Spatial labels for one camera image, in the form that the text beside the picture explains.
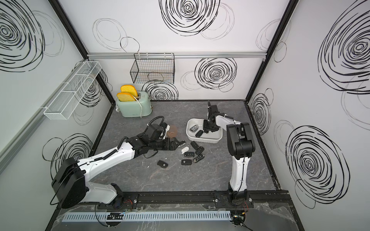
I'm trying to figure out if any black wire basket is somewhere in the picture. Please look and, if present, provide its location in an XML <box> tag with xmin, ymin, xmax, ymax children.
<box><xmin>130</xmin><ymin>53</ymin><xmax>175</xmax><ymax>84</ymax></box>

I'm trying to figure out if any front yellow toast slice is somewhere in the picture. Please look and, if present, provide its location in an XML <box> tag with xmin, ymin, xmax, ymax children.
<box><xmin>117</xmin><ymin>92</ymin><xmax>137</xmax><ymax>102</ymax></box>

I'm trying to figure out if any white storage box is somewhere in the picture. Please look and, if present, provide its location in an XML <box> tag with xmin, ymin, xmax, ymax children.
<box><xmin>186</xmin><ymin>118</ymin><xmax>223</xmax><ymax>143</ymax></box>

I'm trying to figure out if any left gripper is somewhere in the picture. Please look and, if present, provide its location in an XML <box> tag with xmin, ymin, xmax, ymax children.
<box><xmin>150</xmin><ymin>137</ymin><xmax>181</xmax><ymax>151</ymax></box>

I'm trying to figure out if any white mesh wall shelf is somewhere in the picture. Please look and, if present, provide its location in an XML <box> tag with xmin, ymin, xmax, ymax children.
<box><xmin>43</xmin><ymin>61</ymin><xmax>102</xmax><ymax>120</ymax></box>

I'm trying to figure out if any white slotted cable duct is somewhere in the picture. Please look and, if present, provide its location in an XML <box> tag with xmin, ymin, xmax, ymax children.
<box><xmin>62</xmin><ymin>211</ymin><xmax>232</xmax><ymax>223</ymax></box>

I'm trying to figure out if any yellow toast slice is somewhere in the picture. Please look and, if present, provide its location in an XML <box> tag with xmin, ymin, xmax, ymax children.
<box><xmin>120</xmin><ymin>85</ymin><xmax>138</xmax><ymax>97</ymax></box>
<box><xmin>117</xmin><ymin>92</ymin><xmax>137</xmax><ymax>102</ymax></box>

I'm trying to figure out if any black three-button key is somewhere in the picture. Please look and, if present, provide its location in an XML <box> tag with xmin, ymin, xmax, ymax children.
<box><xmin>184</xmin><ymin>152</ymin><xmax>195</xmax><ymax>158</ymax></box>

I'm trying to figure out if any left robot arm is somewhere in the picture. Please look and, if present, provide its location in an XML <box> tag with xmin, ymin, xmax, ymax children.
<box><xmin>52</xmin><ymin>116</ymin><xmax>185</xmax><ymax>209</ymax></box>

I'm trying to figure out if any pink translucent cup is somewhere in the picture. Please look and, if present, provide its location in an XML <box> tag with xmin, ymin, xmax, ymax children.
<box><xmin>167</xmin><ymin>125</ymin><xmax>178</xmax><ymax>138</ymax></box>

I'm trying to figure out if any black flip key middle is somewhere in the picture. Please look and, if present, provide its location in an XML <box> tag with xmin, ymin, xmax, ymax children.
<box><xmin>195</xmin><ymin>146</ymin><xmax>205</xmax><ymax>156</ymax></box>

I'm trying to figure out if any white key fob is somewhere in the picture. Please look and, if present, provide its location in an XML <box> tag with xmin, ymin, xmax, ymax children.
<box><xmin>181</xmin><ymin>146</ymin><xmax>189</xmax><ymax>154</ymax></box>

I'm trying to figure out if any black flip key upper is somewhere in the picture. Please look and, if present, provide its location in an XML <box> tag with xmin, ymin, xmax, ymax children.
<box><xmin>190</xmin><ymin>141</ymin><xmax>200</xmax><ymax>150</ymax></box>

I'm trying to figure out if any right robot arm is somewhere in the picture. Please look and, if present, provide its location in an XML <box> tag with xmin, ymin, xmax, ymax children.
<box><xmin>203</xmin><ymin>102</ymin><xmax>255</xmax><ymax>203</ymax></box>

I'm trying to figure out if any mint green toaster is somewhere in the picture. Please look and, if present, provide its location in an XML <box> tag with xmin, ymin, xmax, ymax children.
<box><xmin>116</xmin><ymin>91</ymin><xmax>152</xmax><ymax>117</ymax></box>

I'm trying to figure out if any black flip key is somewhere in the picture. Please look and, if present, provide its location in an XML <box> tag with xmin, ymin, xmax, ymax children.
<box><xmin>195</xmin><ymin>146</ymin><xmax>205</xmax><ymax>156</ymax></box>
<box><xmin>190</xmin><ymin>141</ymin><xmax>200</xmax><ymax>150</ymax></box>

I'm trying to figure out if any black vw key lower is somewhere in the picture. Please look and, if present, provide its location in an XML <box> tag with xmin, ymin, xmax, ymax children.
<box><xmin>181</xmin><ymin>159</ymin><xmax>193</xmax><ymax>166</ymax></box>

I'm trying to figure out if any white toaster cord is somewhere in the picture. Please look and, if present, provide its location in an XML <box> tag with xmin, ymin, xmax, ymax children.
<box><xmin>115</xmin><ymin>95</ymin><xmax>144</xmax><ymax>117</ymax></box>

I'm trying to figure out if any rear yellow toast slice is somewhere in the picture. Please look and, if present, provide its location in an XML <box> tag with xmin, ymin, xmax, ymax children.
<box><xmin>120</xmin><ymin>85</ymin><xmax>138</xmax><ymax>97</ymax></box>

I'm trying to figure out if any silver bmw key fob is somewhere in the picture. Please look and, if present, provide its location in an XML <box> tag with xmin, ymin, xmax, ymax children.
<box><xmin>189</xmin><ymin>125</ymin><xmax>198</xmax><ymax>132</ymax></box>

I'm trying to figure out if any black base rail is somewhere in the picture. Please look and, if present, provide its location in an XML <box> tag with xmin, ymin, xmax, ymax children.
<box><xmin>97</xmin><ymin>190</ymin><xmax>293</xmax><ymax>210</ymax></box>

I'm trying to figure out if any chrome-trimmed porsche key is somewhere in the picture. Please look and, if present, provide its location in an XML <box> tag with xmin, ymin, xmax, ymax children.
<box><xmin>193</xmin><ymin>155</ymin><xmax>205</xmax><ymax>163</ymax></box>

